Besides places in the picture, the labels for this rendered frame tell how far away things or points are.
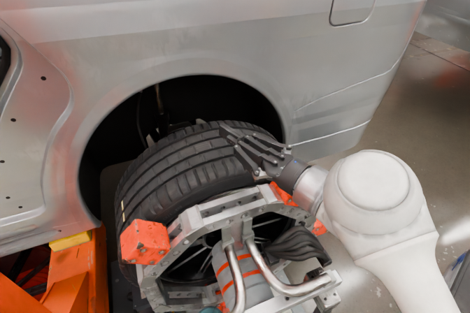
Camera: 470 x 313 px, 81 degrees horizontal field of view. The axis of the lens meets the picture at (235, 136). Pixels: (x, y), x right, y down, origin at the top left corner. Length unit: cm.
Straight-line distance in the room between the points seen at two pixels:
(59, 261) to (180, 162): 70
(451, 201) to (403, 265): 228
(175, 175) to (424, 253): 55
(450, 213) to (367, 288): 93
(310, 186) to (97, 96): 59
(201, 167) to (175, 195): 9
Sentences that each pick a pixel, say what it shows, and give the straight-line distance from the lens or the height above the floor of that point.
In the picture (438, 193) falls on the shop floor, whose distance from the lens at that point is 265.
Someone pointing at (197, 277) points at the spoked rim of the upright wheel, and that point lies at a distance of 114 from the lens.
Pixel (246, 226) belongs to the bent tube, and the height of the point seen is 106.
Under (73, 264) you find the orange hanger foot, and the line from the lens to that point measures 127.
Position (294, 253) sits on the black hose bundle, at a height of 103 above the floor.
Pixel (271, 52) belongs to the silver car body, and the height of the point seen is 134.
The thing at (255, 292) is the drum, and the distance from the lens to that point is 83.
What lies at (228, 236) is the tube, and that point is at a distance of 75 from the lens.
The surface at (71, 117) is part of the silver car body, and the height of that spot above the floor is 125.
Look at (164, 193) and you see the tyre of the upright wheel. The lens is 72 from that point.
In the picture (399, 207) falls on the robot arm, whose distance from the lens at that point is 33.
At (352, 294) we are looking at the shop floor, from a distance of 192.
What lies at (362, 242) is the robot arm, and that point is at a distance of 36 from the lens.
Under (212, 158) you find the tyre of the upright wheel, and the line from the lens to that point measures 73.
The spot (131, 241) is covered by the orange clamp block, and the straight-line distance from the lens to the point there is 71.
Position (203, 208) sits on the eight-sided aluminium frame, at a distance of 70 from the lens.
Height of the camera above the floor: 170
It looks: 41 degrees down
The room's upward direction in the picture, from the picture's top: straight up
